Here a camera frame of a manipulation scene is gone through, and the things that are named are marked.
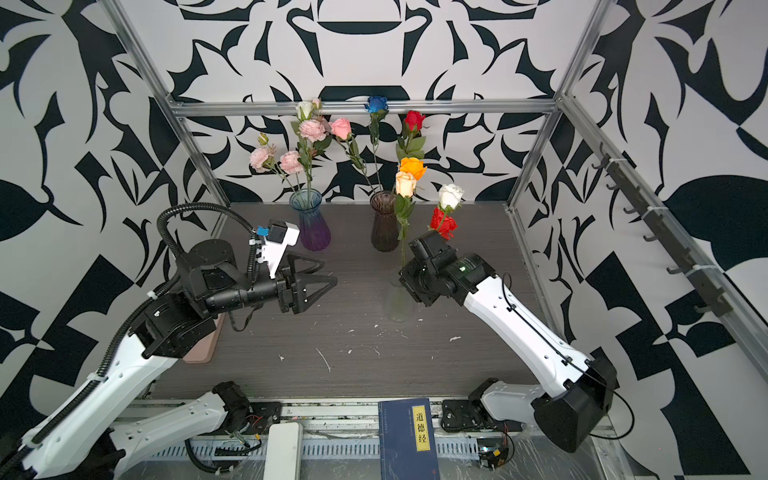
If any purple blue glass vase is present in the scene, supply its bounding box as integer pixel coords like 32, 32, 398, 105
290, 189, 332, 251

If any clear glass vase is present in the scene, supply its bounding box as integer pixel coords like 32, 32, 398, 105
384, 269, 416, 323

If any dark maroon glass vase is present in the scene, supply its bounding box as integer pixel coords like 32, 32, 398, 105
370, 191, 400, 252

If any cream rose flower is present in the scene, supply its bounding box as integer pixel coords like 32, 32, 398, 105
395, 171, 417, 267

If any twin pink peony stem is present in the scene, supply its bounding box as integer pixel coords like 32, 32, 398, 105
249, 133, 304, 192

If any orange rose stem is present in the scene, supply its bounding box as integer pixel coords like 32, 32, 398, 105
399, 157, 427, 180

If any red rose stem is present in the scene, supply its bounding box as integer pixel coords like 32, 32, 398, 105
395, 110, 426, 160

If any pink rose stem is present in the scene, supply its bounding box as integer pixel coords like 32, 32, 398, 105
330, 118, 375, 197

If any white rose stem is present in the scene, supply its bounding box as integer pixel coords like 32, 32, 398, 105
296, 98, 322, 122
437, 184, 465, 215

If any blue rose stem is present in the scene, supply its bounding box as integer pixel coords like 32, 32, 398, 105
365, 96, 388, 187

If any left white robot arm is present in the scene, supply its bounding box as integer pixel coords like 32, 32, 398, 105
1, 202, 337, 479

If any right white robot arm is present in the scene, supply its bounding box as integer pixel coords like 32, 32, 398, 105
399, 231, 622, 453

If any pink object at table edge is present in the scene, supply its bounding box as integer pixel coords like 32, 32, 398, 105
183, 314, 225, 364

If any white power adapter box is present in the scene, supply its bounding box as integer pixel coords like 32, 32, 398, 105
263, 422, 304, 480

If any blue book yellow label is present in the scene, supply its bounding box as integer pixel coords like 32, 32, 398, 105
378, 398, 440, 480

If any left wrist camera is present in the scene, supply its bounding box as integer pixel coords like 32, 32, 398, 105
256, 220, 300, 279

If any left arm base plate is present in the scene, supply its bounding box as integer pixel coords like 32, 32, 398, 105
239, 401, 283, 435

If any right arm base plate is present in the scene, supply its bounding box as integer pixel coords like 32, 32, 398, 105
440, 400, 497, 433

